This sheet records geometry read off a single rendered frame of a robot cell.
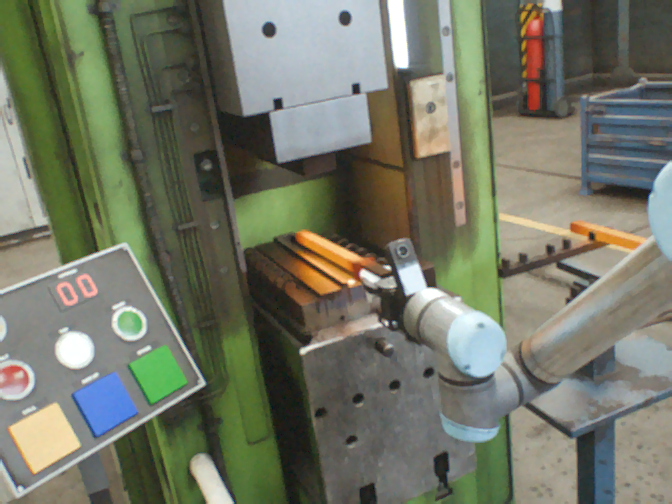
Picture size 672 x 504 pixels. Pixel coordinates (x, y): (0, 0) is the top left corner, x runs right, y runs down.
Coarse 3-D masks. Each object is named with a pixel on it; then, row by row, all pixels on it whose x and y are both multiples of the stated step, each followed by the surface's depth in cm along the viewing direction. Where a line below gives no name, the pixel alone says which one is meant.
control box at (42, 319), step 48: (48, 288) 108; (96, 288) 112; (144, 288) 118; (0, 336) 101; (48, 336) 105; (96, 336) 110; (144, 336) 115; (48, 384) 103; (192, 384) 116; (0, 432) 97; (0, 480) 97
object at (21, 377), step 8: (8, 368) 100; (16, 368) 101; (0, 376) 99; (8, 376) 99; (16, 376) 100; (24, 376) 101; (0, 384) 98; (8, 384) 99; (16, 384) 100; (24, 384) 100; (8, 392) 99; (16, 392) 99
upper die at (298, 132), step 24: (360, 96) 133; (240, 120) 144; (264, 120) 130; (288, 120) 128; (312, 120) 130; (336, 120) 132; (360, 120) 134; (240, 144) 148; (264, 144) 134; (288, 144) 129; (312, 144) 131; (336, 144) 134; (360, 144) 136
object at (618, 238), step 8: (576, 224) 162; (584, 224) 162; (592, 224) 161; (576, 232) 163; (584, 232) 160; (600, 232) 156; (608, 232) 154; (616, 232) 154; (600, 240) 156; (608, 240) 154; (616, 240) 152; (624, 240) 150; (632, 240) 148; (640, 240) 147; (632, 248) 148
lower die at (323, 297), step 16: (256, 256) 172; (272, 256) 167; (288, 256) 166; (304, 256) 161; (272, 272) 160; (288, 272) 156; (304, 272) 154; (320, 272) 152; (272, 288) 155; (288, 288) 149; (304, 288) 148; (320, 288) 144; (336, 288) 142; (352, 288) 143; (288, 304) 147; (304, 304) 140; (320, 304) 141; (336, 304) 143; (352, 304) 144; (368, 304) 146; (304, 320) 140; (320, 320) 142; (336, 320) 144
